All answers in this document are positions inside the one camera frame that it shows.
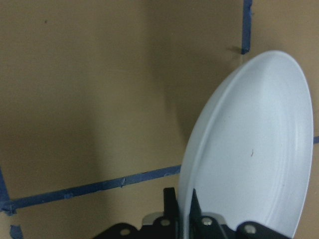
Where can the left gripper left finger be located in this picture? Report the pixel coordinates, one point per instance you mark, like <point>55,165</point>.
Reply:
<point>171,213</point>

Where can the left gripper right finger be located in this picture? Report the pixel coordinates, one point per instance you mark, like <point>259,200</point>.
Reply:
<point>203,225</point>

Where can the blue plate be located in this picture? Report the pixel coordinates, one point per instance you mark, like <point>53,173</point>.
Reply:
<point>250,152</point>

